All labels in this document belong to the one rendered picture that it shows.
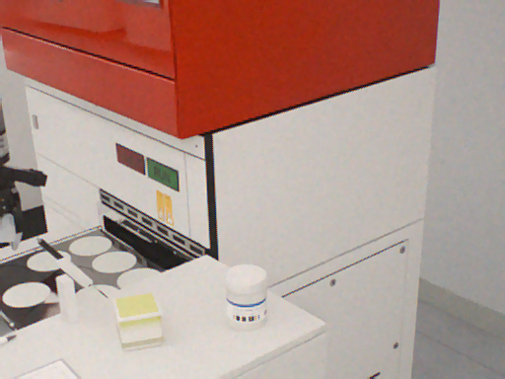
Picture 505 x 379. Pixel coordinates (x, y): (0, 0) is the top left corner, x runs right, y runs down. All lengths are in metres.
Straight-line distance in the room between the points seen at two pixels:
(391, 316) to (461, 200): 1.00
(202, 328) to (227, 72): 0.49
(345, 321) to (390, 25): 0.73
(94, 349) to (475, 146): 1.94
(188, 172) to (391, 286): 0.75
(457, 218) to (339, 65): 1.48
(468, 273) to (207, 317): 1.89
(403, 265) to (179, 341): 0.92
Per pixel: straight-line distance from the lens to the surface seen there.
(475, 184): 3.02
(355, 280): 1.99
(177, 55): 1.44
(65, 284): 1.39
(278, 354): 1.33
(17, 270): 1.78
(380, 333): 2.16
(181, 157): 1.59
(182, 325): 1.39
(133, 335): 1.31
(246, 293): 1.32
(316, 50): 1.67
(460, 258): 3.16
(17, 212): 1.57
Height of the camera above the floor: 1.72
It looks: 26 degrees down
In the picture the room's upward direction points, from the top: 4 degrees counter-clockwise
